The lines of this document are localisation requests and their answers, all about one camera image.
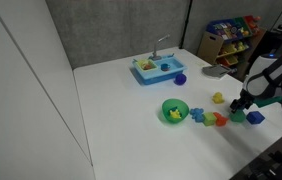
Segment yellow toy duck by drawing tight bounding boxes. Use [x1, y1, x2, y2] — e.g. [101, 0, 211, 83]
[212, 91, 225, 105]

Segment light blue toy sink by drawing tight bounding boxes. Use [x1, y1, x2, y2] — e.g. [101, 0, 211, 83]
[131, 55, 188, 86]

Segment orange toy animal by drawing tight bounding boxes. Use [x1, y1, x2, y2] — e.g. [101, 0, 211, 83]
[213, 111, 230, 128]

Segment light blue toy animal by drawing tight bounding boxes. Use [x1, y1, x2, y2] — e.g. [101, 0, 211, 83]
[189, 107, 206, 123]

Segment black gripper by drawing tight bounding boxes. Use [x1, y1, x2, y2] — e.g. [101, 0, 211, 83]
[230, 89, 254, 113]

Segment yellow star toy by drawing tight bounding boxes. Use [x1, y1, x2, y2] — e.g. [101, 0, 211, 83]
[169, 107, 183, 120]

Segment black tripod pole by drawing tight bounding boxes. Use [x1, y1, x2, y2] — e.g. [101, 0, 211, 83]
[179, 0, 193, 50]

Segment grey metal plate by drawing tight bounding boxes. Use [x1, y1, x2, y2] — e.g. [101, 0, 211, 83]
[201, 64, 231, 80]

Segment green plastic bowl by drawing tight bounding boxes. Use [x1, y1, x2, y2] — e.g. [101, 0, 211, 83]
[161, 98, 190, 125]

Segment dark blue ball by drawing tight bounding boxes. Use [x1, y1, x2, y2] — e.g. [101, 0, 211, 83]
[174, 73, 188, 86]

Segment neon blue block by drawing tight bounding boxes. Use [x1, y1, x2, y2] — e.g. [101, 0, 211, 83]
[246, 110, 266, 125]

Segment lime green block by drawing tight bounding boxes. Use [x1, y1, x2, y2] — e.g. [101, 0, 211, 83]
[202, 112, 218, 127]

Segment wooden toy bin shelf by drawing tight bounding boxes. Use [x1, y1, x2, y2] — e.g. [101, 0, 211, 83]
[196, 14, 268, 79]

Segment grey toy faucet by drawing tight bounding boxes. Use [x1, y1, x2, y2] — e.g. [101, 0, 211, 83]
[148, 34, 171, 62]

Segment green toy piece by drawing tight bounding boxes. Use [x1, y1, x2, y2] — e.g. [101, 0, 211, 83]
[252, 96, 282, 108]

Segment yellow green sink basket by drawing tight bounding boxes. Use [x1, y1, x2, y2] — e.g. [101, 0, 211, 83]
[137, 58, 158, 71]

